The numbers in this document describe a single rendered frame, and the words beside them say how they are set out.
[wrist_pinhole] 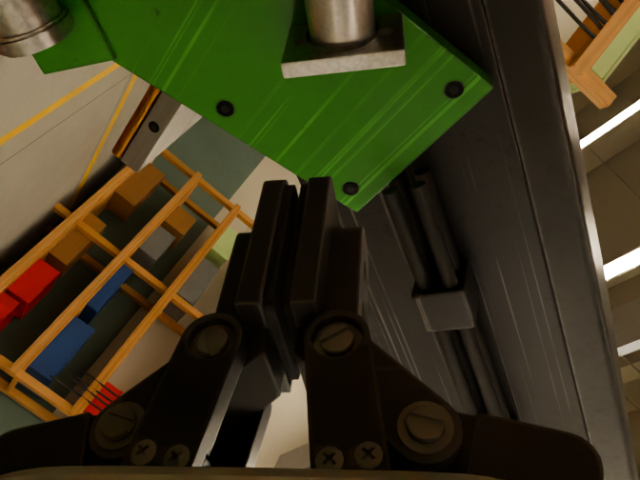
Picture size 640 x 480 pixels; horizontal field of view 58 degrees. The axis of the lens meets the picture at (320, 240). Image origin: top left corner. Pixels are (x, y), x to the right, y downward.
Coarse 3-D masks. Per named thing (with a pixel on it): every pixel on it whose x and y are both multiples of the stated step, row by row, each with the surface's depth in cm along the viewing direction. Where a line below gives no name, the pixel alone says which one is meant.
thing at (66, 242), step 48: (96, 192) 584; (144, 192) 632; (48, 240) 531; (96, 240) 565; (144, 240) 594; (0, 288) 490; (48, 288) 559; (96, 288) 536; (192, 288) 604; (48, 336) 490; (0, 384) 495; (48, 384) 484; (96, 384) 494
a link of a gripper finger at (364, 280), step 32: (320, 192) 13; (320, 224) 12; (320, 256) 12; (352, 256) 13; (288, 288) 11; (320, 288) 11; (352, 288) 12; (288, 320) 11; (384, 352) 11; (384, 384) 10; (416, 384) 10; (384, 416) 10; (416, 416) 10; (448, 416) 10; (416, 448) 9; (448, 448) 9
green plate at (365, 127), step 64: (128, 0) 28; (192, 0) 28; (256, 0) 28; (384, 0) 27; (128, 64) 31; (192, 64) 30; (256, 64) 30; (448, 64) 29; (256, 128) 33; (320, 128) 33; (384, 128) 32; (448, 128) 32
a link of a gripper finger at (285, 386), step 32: (288, 192) 13; (256, 224) 13; (288, 224) 13; (256, 256) 12; (288, 256) 13; (224, 288) 12; (256, 288) 11; (256, 320) 11; (256, 352) 11; (288, 352) 12; (256, 384) 11; (288, 384) 13; (96, 416) 11; (128, 416) 10; (96, 448) 10
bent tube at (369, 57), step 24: (312, 0) 24; (336, 0) 24; (360, 0) 24; (312, 24) 25; (336, 24) 25; (360, 24) 25; (384, 24) 27; (288, 48) 27; (312, 48) 26; (336, 48) 25; (360, 48) 25; (384, 48) 25; (288, 72) 26; (312, 72) 26
